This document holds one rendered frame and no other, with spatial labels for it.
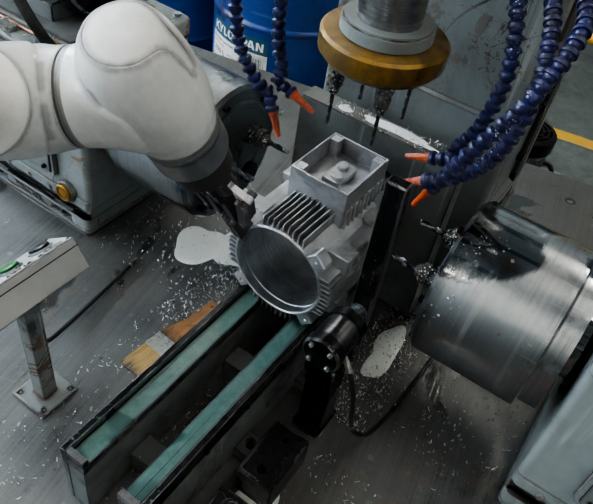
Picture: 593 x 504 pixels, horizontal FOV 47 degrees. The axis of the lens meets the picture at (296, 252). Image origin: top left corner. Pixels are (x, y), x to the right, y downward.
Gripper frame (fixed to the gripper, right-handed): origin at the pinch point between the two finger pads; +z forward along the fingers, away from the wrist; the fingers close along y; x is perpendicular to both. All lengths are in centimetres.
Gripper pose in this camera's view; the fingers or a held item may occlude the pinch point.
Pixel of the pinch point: (237, 220)
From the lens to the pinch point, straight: 96.3
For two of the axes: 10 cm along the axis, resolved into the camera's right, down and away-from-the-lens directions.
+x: -5.5, 8.1, -2.0
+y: -8.2, -4.7, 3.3
